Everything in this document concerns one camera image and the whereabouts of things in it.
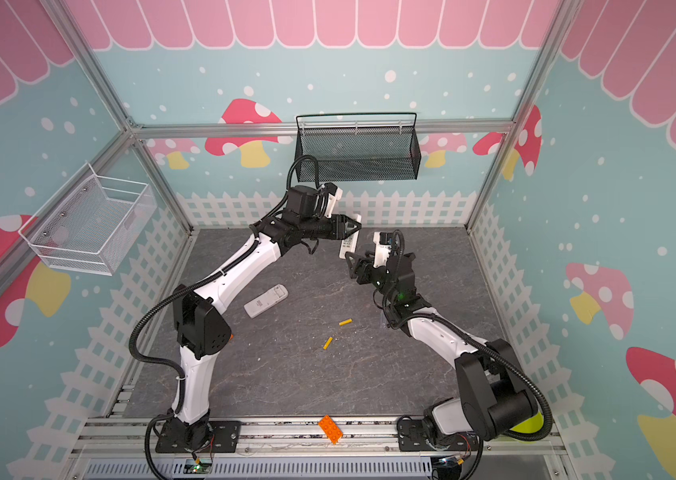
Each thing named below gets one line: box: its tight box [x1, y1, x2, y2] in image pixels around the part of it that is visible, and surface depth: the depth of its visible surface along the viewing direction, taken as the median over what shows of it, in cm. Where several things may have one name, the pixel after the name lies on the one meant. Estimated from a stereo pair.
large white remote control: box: [243, 284, 289, 319], surface depth 101 cm
